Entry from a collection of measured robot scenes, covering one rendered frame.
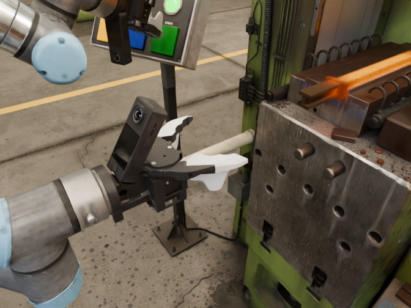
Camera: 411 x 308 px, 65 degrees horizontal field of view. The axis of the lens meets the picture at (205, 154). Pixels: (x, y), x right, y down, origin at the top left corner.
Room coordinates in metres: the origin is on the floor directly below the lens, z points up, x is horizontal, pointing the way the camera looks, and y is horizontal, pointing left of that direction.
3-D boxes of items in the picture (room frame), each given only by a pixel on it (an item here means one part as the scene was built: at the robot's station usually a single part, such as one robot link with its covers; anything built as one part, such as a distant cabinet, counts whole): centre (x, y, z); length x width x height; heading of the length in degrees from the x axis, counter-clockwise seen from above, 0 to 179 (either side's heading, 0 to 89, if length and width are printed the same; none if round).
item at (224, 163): (0.36, -0.02, 0.98); 0.09 x 0.03 x 0.06; 89
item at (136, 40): (0.93, 0.20, 1.01); 0.07 x 0.05 x 0.07; 60
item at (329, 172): (0.50, -0.26, 0.87); 0.04 x 0.03 x 0.03; 125
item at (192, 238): (1.04, 0.13, 0.05); 0.22 x 0.22 x 0.09; 35
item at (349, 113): (0.75, -0.43, 0.96); 0.42 x 0.20 x 0.09; 125
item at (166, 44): (0.88, 0.11, 1.01); 0.07 x 0.05 x 0.07; 60
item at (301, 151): (0.56, -0.21, 0.87); 0.04 x 0.03 x 0.03; 125
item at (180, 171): (0.35, 0.03, 1.00); 0.09 x 0.05 x 0.02; 89
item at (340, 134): (0.55, -0.28, 0.92); 0.04 x 0.03 x 0.01; 68
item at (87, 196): (0.31, 0.16, 0.98); 0.08 x 0.05 x 0.08; 35
